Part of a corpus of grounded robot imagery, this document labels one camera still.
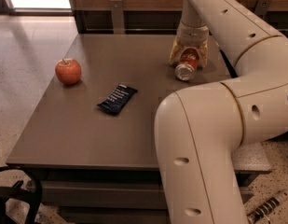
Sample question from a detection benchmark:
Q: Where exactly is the right metal wall bracket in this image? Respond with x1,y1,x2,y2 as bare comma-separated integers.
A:
254,0,272,17

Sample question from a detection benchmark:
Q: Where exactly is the dark blue snack bar wrapper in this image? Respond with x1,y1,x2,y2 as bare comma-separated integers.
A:
97,84,138,115

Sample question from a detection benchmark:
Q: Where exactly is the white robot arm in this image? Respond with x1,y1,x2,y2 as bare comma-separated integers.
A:
155,0,288,224

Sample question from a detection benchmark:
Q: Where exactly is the metal wall bracket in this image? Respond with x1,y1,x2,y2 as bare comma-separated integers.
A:
254,0,272,17
110,0,125,35

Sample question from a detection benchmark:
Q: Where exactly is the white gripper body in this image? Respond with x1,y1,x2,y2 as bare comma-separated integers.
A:
175,22,209,48

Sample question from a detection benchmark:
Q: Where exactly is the grey cabinet with drawers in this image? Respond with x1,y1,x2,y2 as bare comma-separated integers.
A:
6,34,272,224

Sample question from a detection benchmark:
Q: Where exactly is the red coke can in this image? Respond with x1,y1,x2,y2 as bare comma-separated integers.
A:
175,48,199,81

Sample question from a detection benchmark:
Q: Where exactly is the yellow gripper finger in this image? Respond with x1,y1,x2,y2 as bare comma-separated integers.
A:
169,37,184,65
198,42,208,67

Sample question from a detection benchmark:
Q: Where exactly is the left metal wall bracket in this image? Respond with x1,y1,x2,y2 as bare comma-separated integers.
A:
110,0,125,35

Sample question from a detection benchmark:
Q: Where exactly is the red apple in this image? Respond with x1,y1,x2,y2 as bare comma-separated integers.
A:
55,58,82,86

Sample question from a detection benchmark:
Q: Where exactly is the striped tube on floor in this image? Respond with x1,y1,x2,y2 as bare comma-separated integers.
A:
247,189,288,224

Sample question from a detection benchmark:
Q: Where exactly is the black chair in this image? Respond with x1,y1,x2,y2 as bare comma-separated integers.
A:
0,166,43,224

